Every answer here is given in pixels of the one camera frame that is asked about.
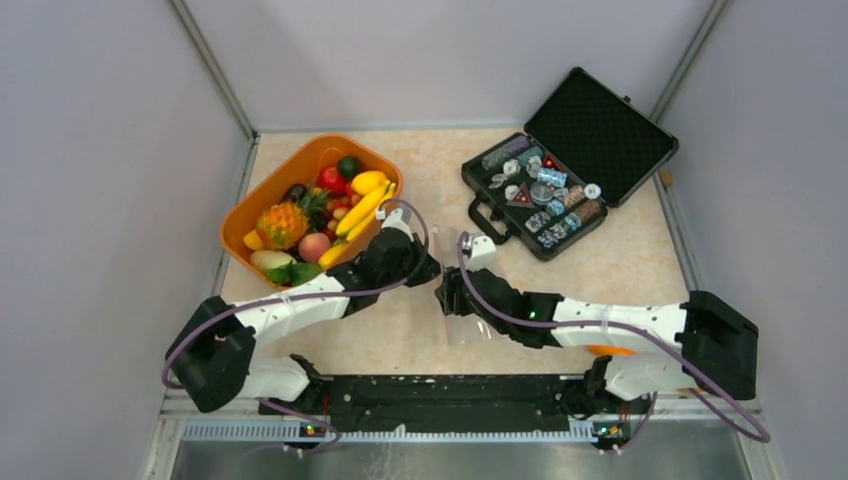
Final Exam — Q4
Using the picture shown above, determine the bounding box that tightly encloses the small yellow toy fruit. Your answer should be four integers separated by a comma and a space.
243, 229, 265, 251

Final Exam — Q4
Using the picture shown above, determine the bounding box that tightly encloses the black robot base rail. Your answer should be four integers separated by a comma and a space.
286, 374, 650, 434

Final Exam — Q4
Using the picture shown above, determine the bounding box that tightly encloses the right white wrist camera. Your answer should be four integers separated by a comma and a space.
459, 233, 498, 271

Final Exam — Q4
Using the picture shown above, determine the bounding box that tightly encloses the black poker chip case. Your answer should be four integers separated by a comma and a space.
461, 67, 679, 260

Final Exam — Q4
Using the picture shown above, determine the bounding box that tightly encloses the toy eggplant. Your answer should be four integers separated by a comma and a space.
280, 183, 307, 203

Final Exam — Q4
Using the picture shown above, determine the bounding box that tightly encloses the red toy tomato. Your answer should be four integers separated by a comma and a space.
317, 166, 348, 197

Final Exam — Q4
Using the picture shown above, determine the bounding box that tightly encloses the purple cable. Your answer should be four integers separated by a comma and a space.
161, 198, 432, 456
455, 231, 772, 454

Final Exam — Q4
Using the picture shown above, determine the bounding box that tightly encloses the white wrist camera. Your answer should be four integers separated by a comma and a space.
377, 206, 413, 238
459, 233, 498, 271

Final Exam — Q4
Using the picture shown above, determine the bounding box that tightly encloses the clear zip top bag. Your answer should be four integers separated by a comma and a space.
430, 224, 505, 346

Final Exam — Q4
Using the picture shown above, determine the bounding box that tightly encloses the yellow toy banana bunch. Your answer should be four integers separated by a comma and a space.
318, 181, 397, 270

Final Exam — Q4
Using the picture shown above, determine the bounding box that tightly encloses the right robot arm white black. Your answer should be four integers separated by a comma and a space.
435, 267, 759, 412

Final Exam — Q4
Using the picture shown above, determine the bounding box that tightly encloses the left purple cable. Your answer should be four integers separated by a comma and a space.
161, 198, 432, 456

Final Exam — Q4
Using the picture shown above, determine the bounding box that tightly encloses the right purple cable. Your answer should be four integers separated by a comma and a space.
455, 231, 772, 454

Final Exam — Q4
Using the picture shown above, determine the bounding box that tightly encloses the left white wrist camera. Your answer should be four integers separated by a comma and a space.
377, 206, 413, 238

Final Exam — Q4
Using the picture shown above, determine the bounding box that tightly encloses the toy peach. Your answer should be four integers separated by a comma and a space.
298, 232, 332, 264

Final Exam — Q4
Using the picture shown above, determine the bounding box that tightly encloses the orange plastic basket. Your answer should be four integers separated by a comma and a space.
220, 133, 404, 289

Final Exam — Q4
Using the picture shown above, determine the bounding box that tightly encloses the yellow toy lemon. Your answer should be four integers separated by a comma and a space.
351, 170, 389, 196

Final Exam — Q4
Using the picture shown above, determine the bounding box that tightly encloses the orange handled tool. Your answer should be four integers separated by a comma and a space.
587, 345, 635, 357

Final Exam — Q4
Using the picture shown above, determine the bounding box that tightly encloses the toy pineapple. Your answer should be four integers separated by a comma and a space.
255, 187, 329, 251

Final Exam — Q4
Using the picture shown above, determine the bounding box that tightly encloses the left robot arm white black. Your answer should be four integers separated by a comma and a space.
162, 227, 441, 414

